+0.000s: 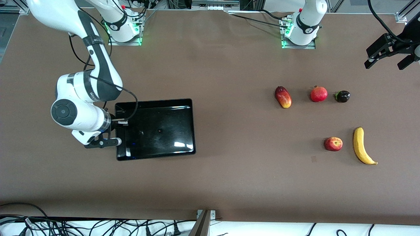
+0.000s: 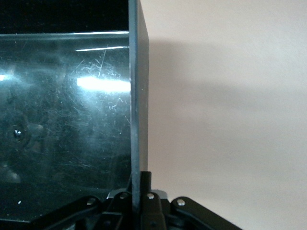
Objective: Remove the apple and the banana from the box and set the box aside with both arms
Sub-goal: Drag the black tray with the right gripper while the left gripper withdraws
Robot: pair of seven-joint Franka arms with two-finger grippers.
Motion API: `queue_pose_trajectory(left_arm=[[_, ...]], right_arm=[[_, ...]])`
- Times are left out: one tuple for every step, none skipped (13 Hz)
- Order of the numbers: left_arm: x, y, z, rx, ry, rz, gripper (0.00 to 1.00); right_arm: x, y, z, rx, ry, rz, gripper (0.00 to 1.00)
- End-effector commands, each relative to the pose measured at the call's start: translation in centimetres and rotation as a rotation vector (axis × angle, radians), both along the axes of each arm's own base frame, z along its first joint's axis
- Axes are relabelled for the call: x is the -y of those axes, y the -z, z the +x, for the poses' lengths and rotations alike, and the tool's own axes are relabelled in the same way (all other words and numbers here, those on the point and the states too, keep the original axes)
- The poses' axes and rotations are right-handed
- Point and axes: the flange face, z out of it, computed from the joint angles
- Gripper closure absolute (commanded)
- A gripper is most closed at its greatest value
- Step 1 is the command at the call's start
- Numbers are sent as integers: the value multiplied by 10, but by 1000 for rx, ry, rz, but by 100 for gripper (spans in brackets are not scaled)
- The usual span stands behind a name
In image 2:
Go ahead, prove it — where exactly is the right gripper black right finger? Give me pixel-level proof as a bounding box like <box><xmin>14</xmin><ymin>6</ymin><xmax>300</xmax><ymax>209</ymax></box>
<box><xmin>140</xmin><ymin>171</ymin><xmax>240</xmax><ymax>230</ymax></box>

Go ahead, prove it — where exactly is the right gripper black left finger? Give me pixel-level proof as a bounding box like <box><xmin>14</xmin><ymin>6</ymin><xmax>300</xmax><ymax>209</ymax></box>
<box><xmin>31</xmin><ymin>190</ymin><xmax>140</xmax><ymax>230</ymax></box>

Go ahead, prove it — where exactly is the black rectangular plastic box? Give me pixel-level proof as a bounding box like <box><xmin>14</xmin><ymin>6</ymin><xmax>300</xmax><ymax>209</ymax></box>
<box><xmin>0</xmin><ymin>0</ymin><xmax>151</xmax><ymax>225</ymax></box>

